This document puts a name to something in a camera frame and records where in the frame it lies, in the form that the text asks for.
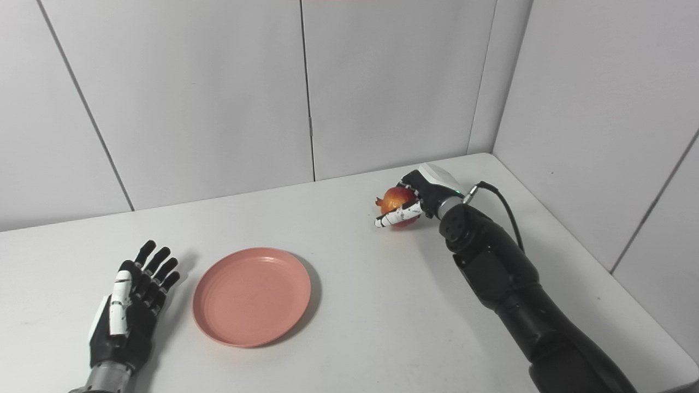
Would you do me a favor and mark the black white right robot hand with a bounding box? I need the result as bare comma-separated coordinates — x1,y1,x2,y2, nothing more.
374,163,466,229

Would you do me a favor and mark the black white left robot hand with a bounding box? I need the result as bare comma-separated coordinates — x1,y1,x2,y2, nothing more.
89,240,181,375

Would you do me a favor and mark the pink round plate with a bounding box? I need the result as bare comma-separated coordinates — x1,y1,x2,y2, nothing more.
192,247,312,348

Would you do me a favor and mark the red yellow pomegranate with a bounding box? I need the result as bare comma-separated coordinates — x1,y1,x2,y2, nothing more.
375,187,421,228

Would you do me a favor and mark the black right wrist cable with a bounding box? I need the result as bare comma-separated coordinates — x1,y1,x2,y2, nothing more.
463,181,525,253

